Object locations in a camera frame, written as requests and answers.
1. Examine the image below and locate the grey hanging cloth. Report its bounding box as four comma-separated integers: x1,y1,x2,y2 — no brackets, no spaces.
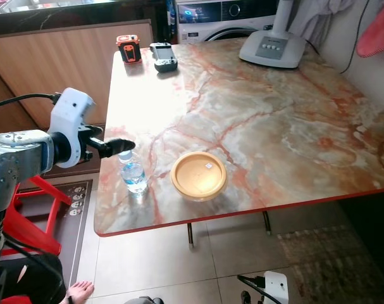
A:
287,0,358,46

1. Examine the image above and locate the grey and black device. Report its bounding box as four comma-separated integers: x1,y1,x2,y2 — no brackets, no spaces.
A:
149,42,179,73

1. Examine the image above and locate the white washing machine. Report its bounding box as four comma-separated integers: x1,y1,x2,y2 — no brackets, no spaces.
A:
175,0,281,44

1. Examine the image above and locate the round yellow lidded container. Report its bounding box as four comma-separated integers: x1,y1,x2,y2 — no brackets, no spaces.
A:
170,151,228,202

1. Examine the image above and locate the white appliance base with buttons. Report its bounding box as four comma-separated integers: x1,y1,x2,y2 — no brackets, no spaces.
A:
238,0,307,69

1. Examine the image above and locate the black stone counter top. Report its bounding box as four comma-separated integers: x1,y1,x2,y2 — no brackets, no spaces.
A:
0,0,167,35

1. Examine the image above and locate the red and black device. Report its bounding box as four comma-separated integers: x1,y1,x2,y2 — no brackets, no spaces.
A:
116,34,142,65

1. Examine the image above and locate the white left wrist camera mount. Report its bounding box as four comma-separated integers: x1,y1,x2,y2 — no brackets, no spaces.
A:
48,87,96,169

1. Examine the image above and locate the red cloth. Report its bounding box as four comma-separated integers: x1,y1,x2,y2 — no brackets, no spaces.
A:
356,5,384,59

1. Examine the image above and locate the red plastic stool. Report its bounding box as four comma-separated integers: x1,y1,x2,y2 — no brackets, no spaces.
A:
0,175,73,258

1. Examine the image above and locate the brown floor rug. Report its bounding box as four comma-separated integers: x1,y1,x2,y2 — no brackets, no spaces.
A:
275,220,384,304

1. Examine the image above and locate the wooden cabinet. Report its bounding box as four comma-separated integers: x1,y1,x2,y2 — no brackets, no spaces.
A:
0,19,154,135

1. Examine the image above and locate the clear plastic water bottle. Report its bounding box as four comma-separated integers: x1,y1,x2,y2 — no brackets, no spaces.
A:
119,151,149,194

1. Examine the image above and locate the person's leg in black trousers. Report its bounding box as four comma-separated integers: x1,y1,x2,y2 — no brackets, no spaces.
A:
0,252,67,304

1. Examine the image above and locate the dark patterned floor mat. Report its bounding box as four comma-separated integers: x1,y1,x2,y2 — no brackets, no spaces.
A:
51,179,95,287

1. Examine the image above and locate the person's bare foot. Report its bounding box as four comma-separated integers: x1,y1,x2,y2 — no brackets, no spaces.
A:
65,281,96,304

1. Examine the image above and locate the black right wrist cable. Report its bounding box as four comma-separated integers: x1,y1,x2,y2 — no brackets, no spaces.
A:
236,274,266,304

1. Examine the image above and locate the marble table with red edge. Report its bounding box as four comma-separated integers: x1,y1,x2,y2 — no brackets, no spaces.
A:
94,37,384,248

